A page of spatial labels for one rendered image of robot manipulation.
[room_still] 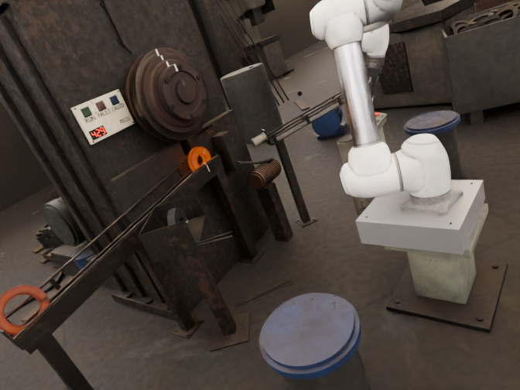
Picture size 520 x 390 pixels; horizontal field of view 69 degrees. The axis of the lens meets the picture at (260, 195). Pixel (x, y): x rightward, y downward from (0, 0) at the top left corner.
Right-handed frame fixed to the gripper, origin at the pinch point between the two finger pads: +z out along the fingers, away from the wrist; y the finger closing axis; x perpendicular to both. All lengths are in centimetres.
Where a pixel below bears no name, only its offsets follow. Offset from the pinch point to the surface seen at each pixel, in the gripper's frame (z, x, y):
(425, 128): 21.2, 26.5, -28.1
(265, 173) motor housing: 41, -47, 34
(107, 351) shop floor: 108, -84, 145
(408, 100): 74, -23, -204
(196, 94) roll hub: -11, -75, 54
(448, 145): 31, 40, -35
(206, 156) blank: 24, -72, 57
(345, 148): 29.5, -10.1, 2.5
